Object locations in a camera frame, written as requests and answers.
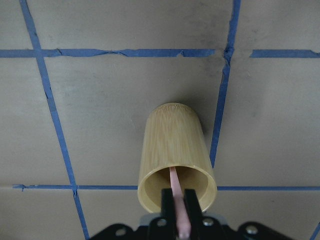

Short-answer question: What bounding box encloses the pink chopstick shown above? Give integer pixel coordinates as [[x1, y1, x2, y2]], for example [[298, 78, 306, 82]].
[[169, 167, 192, 240]]

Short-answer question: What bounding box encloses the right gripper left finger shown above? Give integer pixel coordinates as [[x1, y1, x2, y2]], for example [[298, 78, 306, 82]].
[[160, 188, 177, 240]]

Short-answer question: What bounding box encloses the bamboo cylinder holder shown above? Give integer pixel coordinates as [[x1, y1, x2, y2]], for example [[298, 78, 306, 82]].
[[137, 103, 218, 213]]

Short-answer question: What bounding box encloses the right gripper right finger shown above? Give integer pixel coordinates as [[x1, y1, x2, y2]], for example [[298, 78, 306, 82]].
[[184, 189, 203, 240]]

